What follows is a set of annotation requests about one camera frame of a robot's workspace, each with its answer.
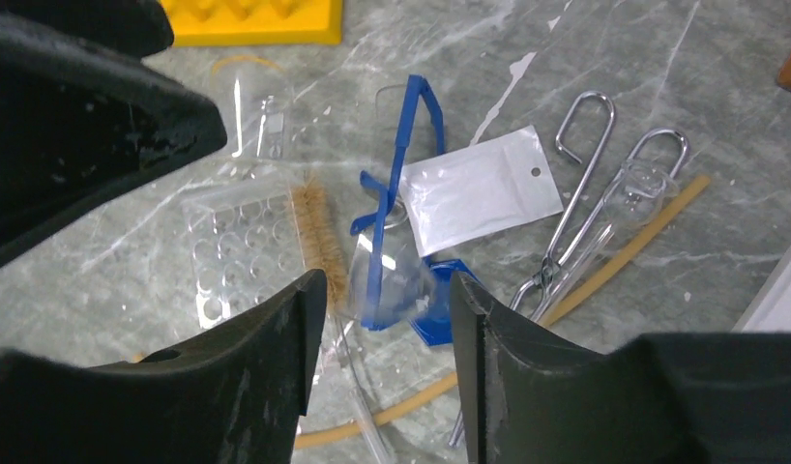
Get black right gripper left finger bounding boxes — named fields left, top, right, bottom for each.
left=0, top=270, right=327, bottom=463

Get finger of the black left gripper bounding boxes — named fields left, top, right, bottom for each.
left=0, top=0, right=174, bottom=58
left=0, top=13, right=227, bottom=269

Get blue safety glasses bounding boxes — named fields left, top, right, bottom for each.
left=350, top=73, right=447, bottom=333

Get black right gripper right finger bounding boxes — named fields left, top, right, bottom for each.
left=451, top=274, right=791, bottom=463

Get clear glass test tube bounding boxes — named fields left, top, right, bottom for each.
left=547, top=160, right=679, bottom=308

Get metal crucible tongs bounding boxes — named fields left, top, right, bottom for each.
left=448, top=90, right=691, bottom=450

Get tan rubber tubing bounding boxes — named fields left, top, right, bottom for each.
left=294, top=175, right=711, bottom=450

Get white plastic bin lid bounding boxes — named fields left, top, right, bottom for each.
left=733, top=245, right=791, bottom=333

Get white plastic zip bag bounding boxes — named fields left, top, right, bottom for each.
left=399, top=125, right=564, bottom=257

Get blue base graduated cylinder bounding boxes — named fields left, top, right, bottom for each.
left=340, top=224, right=473, bottom=347

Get tan bristle tube brush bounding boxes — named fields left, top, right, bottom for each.
left=291, top=177, right=348, bottom=313

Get clear glass watch plate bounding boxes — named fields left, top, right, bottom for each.
left=321, top=311, right=395, bottom=464

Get yellow test tube rack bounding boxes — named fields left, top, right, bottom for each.
left=161, top=0, right=343, bottom=46

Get clear plastic well plate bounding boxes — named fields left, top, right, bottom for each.
left=180, top=173, right=306, bottom=330

